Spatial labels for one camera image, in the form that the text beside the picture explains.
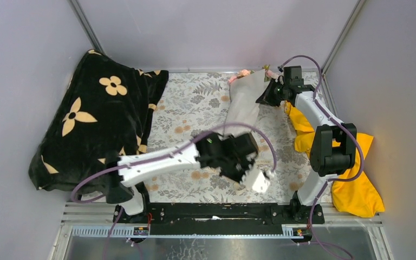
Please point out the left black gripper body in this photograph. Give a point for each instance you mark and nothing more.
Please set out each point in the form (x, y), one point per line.
(235, 166)

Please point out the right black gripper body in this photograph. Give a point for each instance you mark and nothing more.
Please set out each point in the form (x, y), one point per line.
(279, 91)

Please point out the pink fake flower bouquet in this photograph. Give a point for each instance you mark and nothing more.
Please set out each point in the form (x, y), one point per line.
(251, 73)

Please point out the white wrapping paper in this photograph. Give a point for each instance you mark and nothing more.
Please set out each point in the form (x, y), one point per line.
(243, 94)

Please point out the cream ribbon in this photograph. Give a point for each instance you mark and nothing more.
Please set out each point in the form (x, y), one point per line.
(240, 170)

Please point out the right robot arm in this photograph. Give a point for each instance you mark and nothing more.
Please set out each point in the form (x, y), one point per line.
(334, 145)

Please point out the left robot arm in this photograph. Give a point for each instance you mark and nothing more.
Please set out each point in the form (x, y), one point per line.
(131, 170)

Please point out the floral tablecloth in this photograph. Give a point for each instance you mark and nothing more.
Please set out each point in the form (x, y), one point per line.
(193, 102)

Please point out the black flower-pattern blanket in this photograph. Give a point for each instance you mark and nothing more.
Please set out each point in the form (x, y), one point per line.
(106, 111)

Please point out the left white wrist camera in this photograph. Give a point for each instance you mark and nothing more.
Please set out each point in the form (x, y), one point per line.
(257, 179)

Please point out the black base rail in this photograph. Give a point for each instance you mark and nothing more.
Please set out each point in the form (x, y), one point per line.
(221, 219)

